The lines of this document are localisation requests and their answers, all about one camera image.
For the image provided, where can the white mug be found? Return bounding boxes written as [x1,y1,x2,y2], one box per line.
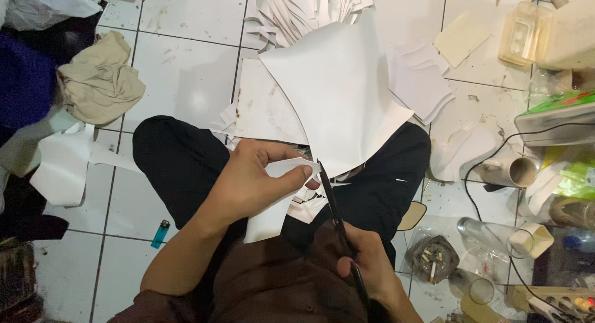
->
[480,156,541,189]

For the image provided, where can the person's brown shirt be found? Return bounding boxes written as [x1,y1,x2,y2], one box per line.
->
[108,220,389,323]

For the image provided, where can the green plastic wrapper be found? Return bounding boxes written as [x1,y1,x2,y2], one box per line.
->
[552,146,595,201]

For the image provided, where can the dark woven basket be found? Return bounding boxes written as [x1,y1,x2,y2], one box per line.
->
[0,241,46,323]

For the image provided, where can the clear glass bottle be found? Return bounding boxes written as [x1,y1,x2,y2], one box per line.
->
[456,216,536,260]

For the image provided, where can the pile of white paper strips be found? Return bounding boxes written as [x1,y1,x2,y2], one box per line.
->
[244,0,375,52]

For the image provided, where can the long white paper offcut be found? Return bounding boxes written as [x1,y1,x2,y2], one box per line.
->
[30,122,142,208]

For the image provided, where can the grey tray with green packet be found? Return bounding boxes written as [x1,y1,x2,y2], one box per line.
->
[514,90,595,148]

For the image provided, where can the person's right hand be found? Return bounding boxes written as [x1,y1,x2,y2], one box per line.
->
[336,223,401,306]

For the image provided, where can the curved white paper cutout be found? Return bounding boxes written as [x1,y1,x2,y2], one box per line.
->
[430,125,499,183]

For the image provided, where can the clear plastic container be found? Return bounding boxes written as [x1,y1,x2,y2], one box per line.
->
[498,1,555,68]

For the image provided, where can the cream plastic cup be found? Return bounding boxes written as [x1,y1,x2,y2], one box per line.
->
[508,223,555,260]

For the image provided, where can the stained white paper sheet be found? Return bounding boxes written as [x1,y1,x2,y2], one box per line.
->
[234,58,310,145]

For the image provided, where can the dark ashtray with cigarette butts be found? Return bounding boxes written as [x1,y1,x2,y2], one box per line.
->
[404,235,461,285]

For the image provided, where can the blue cloth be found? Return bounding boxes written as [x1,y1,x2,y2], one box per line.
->
[0,32,60,134]

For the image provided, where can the pile of dark clothing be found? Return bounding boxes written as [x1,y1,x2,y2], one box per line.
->
[0,0,140,242]

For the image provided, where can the black scissors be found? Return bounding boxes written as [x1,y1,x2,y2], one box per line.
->
[317,158,371,311]

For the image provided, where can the small white paper scraps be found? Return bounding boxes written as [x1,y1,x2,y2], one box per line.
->
[285,173,350,224]

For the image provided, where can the beige crumpled cloth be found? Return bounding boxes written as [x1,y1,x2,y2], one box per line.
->
[57,30,147,126]

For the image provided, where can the blue lighter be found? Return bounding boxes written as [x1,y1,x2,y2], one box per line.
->
[150,219,171,250]

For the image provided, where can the person's left hand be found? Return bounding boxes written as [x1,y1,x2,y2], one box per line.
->
[204,140,322,231]

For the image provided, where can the person's black trousers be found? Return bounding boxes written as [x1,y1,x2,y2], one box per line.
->
[132,115,432,272]

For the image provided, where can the large white paper sheet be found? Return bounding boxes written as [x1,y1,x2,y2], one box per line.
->
[243,7,415,244]

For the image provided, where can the bottle with blue cap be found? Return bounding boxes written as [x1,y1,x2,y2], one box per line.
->
[562,234,595,255]

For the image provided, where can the tan shoe insole piece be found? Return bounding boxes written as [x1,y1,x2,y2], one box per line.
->
[397,201,428,232]

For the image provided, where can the stack of white paper cutouts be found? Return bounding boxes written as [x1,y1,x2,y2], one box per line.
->
[387,39,456,126]

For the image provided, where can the black cable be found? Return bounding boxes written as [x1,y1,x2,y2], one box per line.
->
[462,122,595,316]

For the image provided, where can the clear drinking glass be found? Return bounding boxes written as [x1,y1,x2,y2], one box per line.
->
[448,267,496,306]

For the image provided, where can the beige power strip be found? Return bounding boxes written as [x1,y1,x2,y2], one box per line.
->
[506,285,595,323]

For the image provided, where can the white plastic jug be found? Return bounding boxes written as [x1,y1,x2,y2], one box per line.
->
[535,0,595,71]

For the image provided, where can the white plastic bag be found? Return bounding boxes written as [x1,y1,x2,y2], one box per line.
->
[4,0,104,32]

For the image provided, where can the cream paper piece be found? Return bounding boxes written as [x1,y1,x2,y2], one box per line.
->
[434,11,492,69]

